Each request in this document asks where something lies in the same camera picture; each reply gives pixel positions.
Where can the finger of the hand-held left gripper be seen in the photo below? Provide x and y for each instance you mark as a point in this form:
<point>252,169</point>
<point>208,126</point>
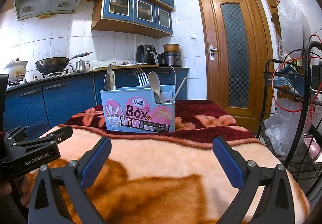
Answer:
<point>63,132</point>
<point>18,134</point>

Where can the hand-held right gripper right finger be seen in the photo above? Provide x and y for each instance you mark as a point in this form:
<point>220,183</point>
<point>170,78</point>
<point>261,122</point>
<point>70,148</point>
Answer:
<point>229,163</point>

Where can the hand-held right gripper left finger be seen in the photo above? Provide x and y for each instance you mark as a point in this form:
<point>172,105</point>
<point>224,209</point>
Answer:
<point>95,162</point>

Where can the light blue utensil box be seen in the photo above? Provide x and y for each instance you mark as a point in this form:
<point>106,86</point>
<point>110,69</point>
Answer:
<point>118,98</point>

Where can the white chopstick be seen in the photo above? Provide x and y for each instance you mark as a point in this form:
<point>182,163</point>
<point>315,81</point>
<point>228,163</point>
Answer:
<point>179,88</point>

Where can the person's left hand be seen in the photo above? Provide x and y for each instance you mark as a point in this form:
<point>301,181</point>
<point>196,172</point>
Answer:
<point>26,188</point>

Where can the blue base cabinets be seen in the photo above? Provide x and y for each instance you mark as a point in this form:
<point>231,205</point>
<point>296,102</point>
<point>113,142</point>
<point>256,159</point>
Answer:
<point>68,98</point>

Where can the peach and maroon plush blanket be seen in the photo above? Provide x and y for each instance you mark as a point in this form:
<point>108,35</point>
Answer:
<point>176,163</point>

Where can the gas stove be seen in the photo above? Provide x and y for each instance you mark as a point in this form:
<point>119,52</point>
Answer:
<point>54,73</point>

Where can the clear plastic bag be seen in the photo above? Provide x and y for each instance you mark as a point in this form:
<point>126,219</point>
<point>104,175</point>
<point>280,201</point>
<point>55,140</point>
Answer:
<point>281,128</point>

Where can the white clay pot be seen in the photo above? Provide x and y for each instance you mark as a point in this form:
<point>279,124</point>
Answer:
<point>16,69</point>

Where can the steel teapot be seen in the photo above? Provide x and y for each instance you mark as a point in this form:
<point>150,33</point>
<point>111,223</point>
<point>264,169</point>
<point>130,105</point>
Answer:
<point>81,66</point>

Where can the dark wok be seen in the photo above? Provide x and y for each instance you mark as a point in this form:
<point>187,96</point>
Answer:
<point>51,64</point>

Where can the black metal rack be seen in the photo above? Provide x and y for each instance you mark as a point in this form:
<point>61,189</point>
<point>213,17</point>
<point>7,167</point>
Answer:
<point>300,118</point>

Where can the pink box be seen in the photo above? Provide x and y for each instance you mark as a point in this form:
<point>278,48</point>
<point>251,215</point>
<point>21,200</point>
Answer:
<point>313,151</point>

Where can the wooden cutting board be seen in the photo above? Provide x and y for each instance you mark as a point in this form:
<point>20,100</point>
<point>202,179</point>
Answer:
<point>130,65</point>

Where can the white bag with red print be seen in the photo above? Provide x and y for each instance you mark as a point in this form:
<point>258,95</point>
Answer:
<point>312,115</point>

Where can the wooden door with glass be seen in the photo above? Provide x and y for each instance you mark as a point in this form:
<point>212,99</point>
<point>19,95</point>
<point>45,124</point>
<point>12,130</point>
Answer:
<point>213,62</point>

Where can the blue packet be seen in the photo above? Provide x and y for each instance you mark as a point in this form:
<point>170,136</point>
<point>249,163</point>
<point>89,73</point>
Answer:
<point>289,80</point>

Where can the dark kitchen countertop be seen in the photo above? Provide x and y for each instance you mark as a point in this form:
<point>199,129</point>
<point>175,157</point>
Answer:
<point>181,69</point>

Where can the black air fryer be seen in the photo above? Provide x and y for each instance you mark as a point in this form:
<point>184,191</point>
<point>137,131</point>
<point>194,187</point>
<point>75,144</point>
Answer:
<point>144,54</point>

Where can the dark rice cooker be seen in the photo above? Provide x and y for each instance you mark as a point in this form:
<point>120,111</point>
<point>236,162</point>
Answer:
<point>169,59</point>

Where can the black device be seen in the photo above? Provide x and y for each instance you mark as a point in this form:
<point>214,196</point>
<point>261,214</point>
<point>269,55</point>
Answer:
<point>317,76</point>

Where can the brown bowl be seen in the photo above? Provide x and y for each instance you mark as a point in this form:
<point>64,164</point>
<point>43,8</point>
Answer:
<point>171,48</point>

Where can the white plastic bag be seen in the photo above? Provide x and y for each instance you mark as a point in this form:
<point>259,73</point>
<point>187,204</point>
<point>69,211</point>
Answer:
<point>289,20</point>

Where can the white light switch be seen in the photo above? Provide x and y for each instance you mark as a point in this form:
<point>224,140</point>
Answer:
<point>194,35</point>

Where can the glass-door wall cabinet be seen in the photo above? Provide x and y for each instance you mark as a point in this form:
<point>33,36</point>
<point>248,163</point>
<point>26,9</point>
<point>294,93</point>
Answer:
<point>130,8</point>

